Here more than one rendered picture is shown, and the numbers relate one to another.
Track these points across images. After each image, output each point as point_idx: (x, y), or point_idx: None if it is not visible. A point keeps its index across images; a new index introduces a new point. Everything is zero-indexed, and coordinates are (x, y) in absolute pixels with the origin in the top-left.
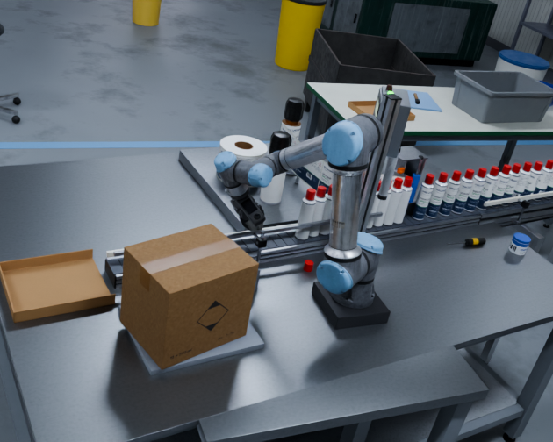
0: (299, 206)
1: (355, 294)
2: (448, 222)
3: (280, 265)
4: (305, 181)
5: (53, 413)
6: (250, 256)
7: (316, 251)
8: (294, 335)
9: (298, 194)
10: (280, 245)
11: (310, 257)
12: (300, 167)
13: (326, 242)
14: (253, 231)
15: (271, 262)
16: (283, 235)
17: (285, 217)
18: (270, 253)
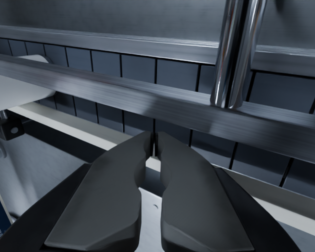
0: (33, 171)
1: None
2: None
3: (156, 2)
4: (3, 210)
5: None
6: (271, 50)
7: (45, 29)
8: None
9: (30, 195)
10: (110, 63)
11: (66, 16)
12: None
13: (3, 27)
14: (219, 131)
15: (176, 30)
16: (84, 106)
17: (61, 164)
18: (163, 40)
